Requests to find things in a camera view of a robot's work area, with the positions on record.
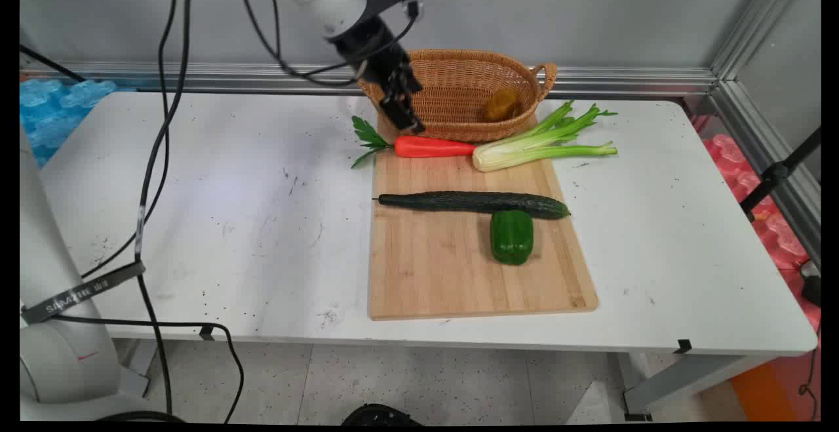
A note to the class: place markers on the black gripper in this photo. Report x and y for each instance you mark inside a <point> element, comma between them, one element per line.
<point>368,42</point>

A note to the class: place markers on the yellow-brown potato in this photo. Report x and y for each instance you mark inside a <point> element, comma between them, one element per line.
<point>502,104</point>

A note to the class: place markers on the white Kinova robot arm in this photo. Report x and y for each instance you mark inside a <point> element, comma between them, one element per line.
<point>52,360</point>

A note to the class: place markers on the orange carrot with green leaves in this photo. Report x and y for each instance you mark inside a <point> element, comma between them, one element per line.
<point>432,147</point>

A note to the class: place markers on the woven wicker basket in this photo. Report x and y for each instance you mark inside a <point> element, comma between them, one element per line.
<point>459,88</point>

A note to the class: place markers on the long dark green cucumber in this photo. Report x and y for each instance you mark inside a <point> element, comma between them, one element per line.
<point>472,201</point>

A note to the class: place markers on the pale green celery bunch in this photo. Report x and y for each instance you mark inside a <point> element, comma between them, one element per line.
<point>524,150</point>

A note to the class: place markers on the bamboo cutting board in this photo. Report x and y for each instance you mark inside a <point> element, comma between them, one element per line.
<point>452,268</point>

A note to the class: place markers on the green bell pepper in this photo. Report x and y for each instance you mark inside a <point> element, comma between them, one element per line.
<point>512,236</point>

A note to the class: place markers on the black round object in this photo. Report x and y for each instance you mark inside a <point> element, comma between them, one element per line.
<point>380,414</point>

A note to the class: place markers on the blue foam mats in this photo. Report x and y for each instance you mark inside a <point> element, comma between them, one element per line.
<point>52,107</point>

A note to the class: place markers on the pink foam mats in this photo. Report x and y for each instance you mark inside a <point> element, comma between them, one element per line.
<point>760,196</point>

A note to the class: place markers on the black tripod stand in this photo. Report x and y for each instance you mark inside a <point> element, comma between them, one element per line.
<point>777,173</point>

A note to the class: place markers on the white table leg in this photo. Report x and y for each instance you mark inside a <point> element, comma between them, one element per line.
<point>688,376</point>

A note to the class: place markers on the orange floor mat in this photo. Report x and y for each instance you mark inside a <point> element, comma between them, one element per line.
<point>773,386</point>

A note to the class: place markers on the aluminium frame rails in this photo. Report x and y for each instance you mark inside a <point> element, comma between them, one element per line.
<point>623,81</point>

